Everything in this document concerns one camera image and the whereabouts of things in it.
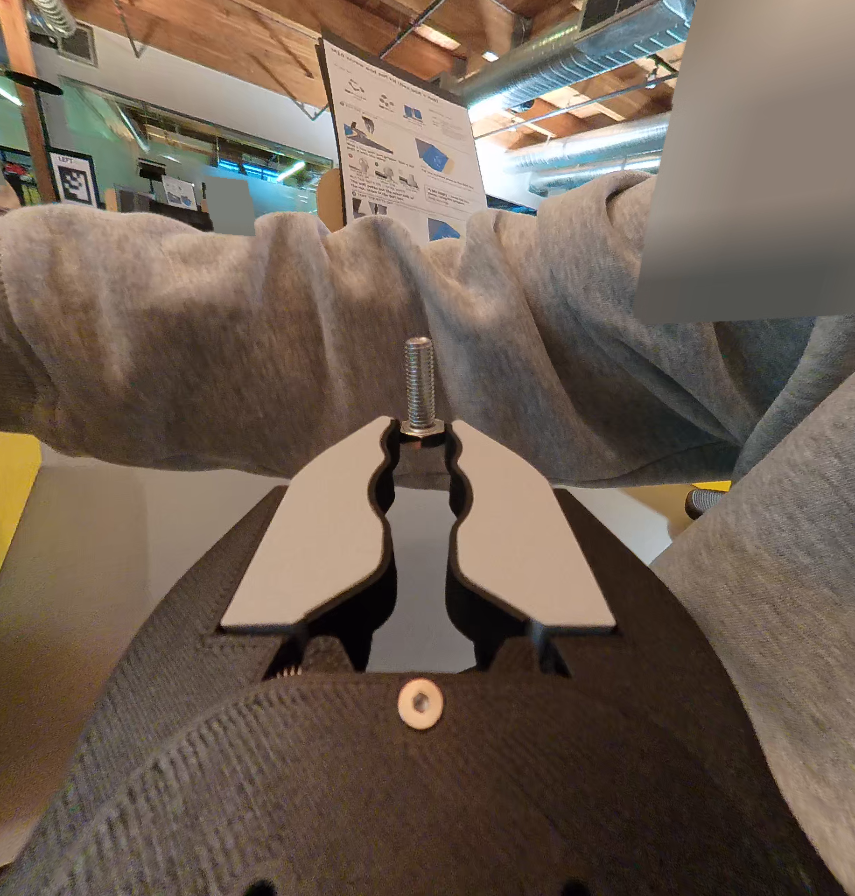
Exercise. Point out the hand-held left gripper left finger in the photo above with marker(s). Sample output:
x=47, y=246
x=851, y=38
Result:
x=315, y=532

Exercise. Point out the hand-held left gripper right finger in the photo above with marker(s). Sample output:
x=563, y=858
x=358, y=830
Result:
x=518, y=539

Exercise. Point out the silver hex nut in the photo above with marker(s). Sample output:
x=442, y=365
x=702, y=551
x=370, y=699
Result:
x=420, y=428

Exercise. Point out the silver threaded bolt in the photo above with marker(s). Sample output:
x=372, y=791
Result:
x=419, y=381

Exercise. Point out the person's right forearm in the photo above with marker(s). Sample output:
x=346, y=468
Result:
x=224, y=336

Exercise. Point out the grey desk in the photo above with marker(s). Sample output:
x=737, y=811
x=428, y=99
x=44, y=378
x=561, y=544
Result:
x=84, y=560

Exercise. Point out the person's grey hoodie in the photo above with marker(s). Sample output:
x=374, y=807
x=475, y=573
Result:
x=798, y=560

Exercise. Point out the yellow mat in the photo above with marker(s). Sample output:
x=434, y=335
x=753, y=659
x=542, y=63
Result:
x=4, y=518

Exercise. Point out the round wooden chair back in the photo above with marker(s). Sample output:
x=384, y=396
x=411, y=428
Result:
x=329, y=199

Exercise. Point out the small background poster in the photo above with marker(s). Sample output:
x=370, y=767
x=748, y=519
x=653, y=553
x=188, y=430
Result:
x=179, y=192

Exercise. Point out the white instruction poster board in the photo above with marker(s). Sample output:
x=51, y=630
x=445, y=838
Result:
x=399, y=154

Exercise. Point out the black and white marker tag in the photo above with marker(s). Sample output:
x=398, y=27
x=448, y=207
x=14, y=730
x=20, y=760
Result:
x=74, y=178

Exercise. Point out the thin silver ceiling duct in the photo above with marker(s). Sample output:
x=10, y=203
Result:
x=588, y=150

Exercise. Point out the large silver ceiling duct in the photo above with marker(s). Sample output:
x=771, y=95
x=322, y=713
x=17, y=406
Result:
x=581, y=52

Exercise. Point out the wooden post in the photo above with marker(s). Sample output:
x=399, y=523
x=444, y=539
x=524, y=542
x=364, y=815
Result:
x=25, y=105

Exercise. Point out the wall vent grille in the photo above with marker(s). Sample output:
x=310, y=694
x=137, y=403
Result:
x=76, y=43

